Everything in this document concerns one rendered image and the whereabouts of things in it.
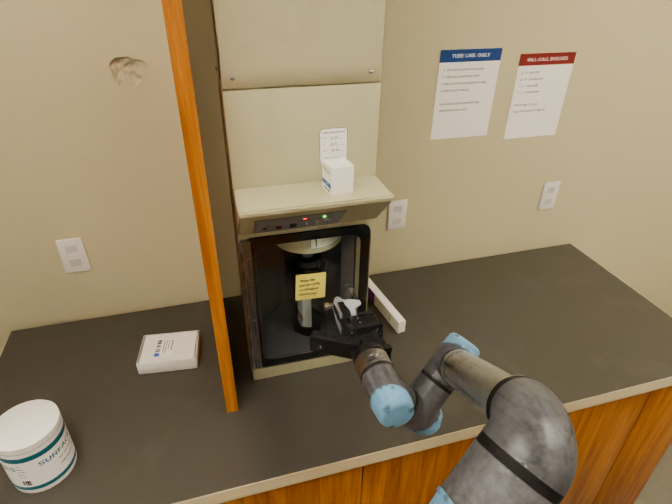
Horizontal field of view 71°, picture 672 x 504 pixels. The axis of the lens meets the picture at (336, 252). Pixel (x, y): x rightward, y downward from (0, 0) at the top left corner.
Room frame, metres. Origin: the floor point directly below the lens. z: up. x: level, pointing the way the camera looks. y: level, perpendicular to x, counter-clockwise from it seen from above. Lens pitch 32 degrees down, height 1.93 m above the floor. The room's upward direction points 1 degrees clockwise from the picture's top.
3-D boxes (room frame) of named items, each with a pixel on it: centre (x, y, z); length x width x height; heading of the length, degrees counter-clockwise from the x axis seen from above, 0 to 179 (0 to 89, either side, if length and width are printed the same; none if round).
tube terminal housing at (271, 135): (1.08, 0.10, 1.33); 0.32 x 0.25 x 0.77; 107
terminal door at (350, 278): (0.95, 0.06, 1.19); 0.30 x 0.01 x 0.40; 106
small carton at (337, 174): (0.92, 0.00, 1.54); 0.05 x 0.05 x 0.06; 23
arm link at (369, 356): (0.72, -0.08, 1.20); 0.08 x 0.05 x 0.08; 107
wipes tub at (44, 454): (0.65, 0.65, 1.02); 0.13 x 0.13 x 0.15
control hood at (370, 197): (0.91, 0.05, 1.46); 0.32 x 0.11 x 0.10; 107
